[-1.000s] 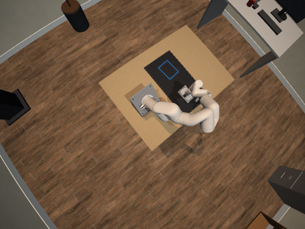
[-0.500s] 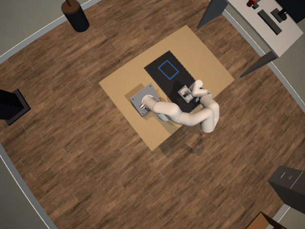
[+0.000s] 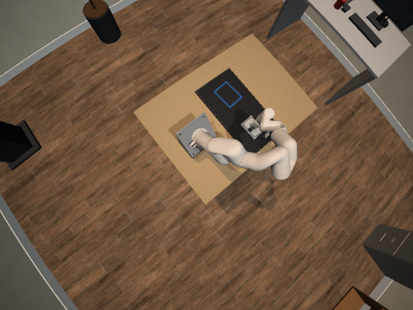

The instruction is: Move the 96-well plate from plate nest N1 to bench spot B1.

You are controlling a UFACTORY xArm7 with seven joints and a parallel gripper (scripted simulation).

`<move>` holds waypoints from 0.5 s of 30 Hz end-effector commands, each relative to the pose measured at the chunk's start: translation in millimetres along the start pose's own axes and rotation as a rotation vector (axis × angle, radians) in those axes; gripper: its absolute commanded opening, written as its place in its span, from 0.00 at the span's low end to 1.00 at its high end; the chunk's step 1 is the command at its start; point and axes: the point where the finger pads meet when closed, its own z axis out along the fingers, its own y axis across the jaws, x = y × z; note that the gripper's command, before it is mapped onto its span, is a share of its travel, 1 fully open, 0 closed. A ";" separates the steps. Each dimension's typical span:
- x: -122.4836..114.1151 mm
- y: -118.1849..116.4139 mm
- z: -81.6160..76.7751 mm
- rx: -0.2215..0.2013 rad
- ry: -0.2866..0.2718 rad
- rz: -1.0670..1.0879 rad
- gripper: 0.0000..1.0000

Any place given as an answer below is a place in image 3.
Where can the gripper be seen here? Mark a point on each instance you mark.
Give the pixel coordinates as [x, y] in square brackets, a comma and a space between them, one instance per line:
[254, 125]

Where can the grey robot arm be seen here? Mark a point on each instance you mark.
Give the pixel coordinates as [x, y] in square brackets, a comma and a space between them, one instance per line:
[225, 150]

